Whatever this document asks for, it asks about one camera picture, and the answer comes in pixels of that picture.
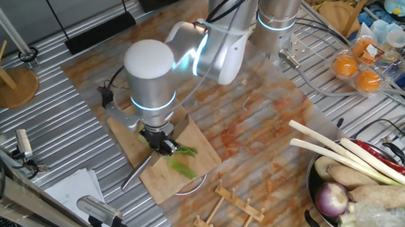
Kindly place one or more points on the round orange fruit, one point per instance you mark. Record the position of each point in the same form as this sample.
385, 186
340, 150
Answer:
358, 48
344, 66
367, 81

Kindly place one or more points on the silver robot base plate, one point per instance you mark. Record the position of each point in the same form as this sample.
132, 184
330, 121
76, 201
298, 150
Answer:
301, 46

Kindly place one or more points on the steel kitchen cleaver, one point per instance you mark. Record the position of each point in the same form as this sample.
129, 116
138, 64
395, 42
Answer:
136, 172

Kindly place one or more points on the brown yam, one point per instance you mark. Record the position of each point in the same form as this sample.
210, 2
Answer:
382, 196
348, 178

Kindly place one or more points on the wooden knife rack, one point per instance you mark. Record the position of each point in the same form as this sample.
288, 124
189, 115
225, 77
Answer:
239, 200

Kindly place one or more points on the translucent white plastic cup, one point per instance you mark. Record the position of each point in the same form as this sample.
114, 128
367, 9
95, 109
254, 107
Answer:
397, 38

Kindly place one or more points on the red chili pepper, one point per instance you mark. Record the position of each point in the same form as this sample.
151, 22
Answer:
375, 150

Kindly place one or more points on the metal clamp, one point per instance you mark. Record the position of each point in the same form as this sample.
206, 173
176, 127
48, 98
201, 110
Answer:
24, 144

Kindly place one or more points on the green scallion stalk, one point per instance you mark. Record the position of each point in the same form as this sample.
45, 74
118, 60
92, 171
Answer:
182, 167

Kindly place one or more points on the pale potato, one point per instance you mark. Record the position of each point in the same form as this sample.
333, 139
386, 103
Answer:
323, 167

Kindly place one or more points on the white paper stack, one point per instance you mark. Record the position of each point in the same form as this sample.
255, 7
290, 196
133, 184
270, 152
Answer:
73, 187

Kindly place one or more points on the orange marble pattern mat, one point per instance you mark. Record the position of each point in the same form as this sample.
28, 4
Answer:
245, 143

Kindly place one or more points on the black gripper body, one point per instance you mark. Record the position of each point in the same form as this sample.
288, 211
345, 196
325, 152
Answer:
157, 132

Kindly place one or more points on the blue cloth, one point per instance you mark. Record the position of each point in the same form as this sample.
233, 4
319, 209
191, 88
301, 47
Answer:
368, 18

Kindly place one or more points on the wooden cutting board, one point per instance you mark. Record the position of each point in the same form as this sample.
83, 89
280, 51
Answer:
206, 157

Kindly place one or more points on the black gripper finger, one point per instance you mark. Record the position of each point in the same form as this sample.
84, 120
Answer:
154, 146
169, 146

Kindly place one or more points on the wooden round base stand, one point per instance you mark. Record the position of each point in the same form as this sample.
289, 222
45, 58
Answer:
337, 15

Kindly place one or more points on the aluminium frame bar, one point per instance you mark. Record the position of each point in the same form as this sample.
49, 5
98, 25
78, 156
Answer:
31, 213

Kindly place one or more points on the silver tripod pole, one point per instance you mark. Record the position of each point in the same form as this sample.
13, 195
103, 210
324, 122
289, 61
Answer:
9, 27

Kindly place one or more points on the short pale green scallion piece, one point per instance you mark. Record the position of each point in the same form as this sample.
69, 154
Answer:
143, 138

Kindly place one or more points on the black cooking pot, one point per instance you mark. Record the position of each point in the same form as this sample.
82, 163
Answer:
313, 188

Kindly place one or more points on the green scallion leaf piece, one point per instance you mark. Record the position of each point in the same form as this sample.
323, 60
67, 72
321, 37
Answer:
187, 151

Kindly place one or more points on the clear plastic bag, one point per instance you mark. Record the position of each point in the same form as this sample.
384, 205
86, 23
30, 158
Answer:
377, 217

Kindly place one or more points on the red onion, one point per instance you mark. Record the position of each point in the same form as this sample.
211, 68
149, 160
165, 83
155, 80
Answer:
330, 199

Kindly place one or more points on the translucent blue plastic cup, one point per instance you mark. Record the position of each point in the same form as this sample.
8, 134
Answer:
380, 30

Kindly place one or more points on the ribbed grey camera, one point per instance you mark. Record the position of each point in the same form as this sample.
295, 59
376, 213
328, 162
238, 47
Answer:
99, 210

